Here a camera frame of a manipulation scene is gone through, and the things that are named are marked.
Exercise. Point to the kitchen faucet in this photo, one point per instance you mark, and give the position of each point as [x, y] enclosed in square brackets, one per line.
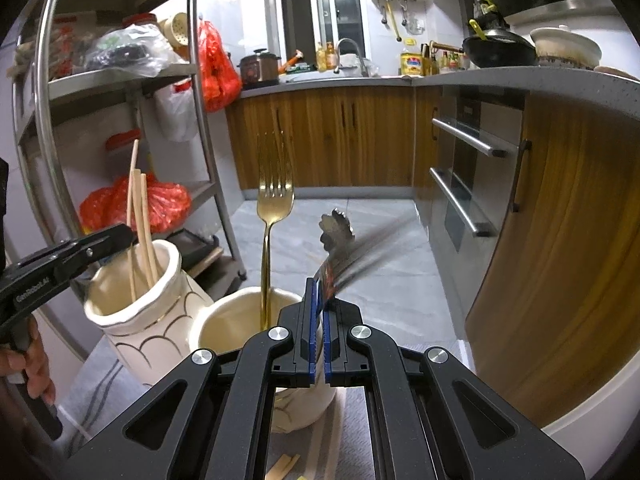
[349, 57]

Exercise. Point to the grey striped table mat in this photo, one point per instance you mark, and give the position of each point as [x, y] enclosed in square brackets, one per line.
[210, 417]

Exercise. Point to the electric pressure cooker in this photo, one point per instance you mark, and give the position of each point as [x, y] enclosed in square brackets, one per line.
[260, 69]

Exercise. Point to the black wok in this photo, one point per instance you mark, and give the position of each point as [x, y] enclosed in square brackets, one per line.
[498, 47]

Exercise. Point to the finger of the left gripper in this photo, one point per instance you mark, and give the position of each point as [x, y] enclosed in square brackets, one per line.
[31, 282]

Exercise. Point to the red hanging plastic bag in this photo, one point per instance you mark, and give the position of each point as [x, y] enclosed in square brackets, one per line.
[221, 84]

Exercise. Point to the person left hand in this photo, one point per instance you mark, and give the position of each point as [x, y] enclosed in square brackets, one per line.
[34, 362]

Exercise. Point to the yellow oil bottle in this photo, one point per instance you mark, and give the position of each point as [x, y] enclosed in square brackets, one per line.
[411, 59]

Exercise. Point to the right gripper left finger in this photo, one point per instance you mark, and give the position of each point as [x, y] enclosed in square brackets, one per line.
[209, 417]

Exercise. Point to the silver fork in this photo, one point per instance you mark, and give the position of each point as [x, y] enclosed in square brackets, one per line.
[353, 260]

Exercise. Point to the wooden base cabinets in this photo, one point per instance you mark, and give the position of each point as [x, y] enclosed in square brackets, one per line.
[557, 315]

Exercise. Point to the built-in steel oven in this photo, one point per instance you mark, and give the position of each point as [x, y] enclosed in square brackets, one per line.
[479, 153]

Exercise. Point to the silver flower-end spoon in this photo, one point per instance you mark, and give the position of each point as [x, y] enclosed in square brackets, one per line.
[336, 238]

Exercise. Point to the white hanging plastic bag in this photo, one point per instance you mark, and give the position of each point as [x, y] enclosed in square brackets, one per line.
[175, 109]

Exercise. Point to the cream ceramic double utensil holder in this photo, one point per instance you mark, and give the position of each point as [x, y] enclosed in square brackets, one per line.
[153, 328]

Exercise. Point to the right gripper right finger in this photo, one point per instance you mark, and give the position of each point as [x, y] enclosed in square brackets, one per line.
[429, 416]

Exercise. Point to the red lid plastic container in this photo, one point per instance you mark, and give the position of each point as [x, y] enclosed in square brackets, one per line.
[118, 150]

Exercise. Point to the clear bag on shelf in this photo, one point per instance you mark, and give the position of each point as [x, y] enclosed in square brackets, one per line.
[140, 49]

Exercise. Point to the window with metal frame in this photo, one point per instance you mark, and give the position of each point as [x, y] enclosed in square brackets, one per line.
[304, 24]

